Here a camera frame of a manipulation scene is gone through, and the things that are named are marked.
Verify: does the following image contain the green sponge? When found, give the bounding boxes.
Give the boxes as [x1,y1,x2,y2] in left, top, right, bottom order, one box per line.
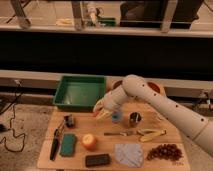
[60,133,77,157]

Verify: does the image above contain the black handled knife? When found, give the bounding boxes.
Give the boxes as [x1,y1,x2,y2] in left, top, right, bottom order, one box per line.
[50,121,64,161]

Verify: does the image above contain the black eraser block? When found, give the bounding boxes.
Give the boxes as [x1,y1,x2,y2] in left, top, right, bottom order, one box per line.
[85,154,111,167]

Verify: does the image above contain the metal fork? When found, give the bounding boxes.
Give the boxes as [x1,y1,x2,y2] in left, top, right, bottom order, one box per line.
[104,131,134,136]

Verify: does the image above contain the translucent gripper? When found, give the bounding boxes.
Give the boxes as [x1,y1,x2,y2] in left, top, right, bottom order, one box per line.
[93,97,115,120]

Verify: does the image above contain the green plastic tray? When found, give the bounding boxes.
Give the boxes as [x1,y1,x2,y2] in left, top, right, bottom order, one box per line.
[53,76,106,111]

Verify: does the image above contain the orange bowl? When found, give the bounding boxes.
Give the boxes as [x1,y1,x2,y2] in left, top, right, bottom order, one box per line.
[147,82,161,96]

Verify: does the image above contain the blue grey cloth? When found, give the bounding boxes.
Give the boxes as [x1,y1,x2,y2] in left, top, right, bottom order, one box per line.
[115,143,143,168]

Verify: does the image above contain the yellow banana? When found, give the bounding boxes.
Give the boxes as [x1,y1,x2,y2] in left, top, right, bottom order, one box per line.
[137,129,166,142]

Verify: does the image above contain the bunch of red grapes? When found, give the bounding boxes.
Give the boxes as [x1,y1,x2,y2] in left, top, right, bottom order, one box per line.
[147,144,182,161]

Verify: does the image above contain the yellow apple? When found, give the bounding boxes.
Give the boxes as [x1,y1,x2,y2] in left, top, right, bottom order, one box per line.
[82,134,97,150]

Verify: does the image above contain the black cable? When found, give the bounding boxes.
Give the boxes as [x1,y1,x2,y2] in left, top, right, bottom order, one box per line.
[0,79,27,154]

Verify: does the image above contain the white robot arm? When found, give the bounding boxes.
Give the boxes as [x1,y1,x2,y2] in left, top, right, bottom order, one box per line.
[93,75,213,157]

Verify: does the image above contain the orange pepper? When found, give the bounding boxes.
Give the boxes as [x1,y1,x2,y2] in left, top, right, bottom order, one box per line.
[93,111,100,117]

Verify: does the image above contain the black binder clip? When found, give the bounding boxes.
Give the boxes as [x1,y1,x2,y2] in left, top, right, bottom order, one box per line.
[64,115,75,128]

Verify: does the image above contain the blue paper cup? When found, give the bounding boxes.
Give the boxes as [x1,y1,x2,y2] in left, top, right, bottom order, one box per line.
[111,111,122,123]

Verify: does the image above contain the purple bowl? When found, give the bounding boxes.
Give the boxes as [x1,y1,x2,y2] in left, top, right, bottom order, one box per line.
[112,80,122,90]

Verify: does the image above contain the metal cup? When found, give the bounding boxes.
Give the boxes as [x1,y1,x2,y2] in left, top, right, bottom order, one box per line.
[129,112,142,127]

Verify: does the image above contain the wooden cutting board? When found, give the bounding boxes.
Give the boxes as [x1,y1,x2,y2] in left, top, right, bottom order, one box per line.
[37,101,190,171]

